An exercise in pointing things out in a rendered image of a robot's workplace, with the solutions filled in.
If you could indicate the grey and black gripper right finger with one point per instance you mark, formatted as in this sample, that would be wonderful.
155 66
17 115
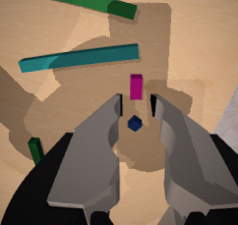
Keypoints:
202 171

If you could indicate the small dark blue cube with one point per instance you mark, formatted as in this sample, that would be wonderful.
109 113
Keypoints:
135 123

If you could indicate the turquoise rod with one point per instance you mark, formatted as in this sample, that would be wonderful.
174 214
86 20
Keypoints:
80 57

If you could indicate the magenta block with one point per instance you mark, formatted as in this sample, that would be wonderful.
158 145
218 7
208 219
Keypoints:
136 87

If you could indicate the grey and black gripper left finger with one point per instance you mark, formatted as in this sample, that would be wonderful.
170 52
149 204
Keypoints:
80 174

